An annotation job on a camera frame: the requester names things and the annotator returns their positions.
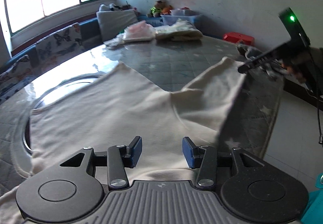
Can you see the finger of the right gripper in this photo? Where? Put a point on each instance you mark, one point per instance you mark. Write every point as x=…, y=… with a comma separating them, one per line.
x=258, y=61

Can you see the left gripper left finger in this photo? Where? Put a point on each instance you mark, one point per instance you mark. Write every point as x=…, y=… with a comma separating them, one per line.
x=119, y=158

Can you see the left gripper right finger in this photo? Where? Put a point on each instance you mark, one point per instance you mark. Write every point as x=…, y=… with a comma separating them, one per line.
x=203, y=158

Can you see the cream white garment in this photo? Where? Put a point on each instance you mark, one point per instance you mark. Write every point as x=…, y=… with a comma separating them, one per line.
x=71, y=136

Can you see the folded cream clothes pile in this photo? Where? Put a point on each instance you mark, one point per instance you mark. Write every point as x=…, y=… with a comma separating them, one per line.
x=182, y=30

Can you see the grey patterned cloth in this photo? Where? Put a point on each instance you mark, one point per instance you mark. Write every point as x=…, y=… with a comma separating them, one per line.
x=270, y=62

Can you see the red box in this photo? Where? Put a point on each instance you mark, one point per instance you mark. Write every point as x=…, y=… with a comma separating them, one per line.
x=234, y=37

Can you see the clear plastic storage box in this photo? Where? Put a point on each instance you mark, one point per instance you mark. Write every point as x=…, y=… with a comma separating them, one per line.
x=182, y=14

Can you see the clear plastic bag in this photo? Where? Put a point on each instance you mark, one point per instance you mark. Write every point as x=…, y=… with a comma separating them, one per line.
x=115, y=42

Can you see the plush toy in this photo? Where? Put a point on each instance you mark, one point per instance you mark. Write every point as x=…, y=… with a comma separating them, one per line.
x=161, y=7

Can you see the blue sofa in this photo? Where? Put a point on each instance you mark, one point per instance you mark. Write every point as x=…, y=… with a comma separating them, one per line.
x=91, y=36

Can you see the teal sleeve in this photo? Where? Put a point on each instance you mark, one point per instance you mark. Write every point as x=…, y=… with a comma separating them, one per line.
x=314, y=211

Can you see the right butterfly cushion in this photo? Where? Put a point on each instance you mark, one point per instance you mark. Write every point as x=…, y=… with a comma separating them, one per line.
x=61, y=45

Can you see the butterfly cushion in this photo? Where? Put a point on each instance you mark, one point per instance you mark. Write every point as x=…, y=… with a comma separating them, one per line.
x=61, y=45
x=16, y=77

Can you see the pink item in bag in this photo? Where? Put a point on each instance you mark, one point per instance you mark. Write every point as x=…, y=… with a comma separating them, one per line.
x=140, y=31

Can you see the left butterfly cushion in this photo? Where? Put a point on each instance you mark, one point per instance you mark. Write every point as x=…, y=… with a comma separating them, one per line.
x=16, y=77

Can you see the grey pillow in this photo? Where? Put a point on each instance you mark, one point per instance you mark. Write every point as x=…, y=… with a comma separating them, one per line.
x=111, y=23

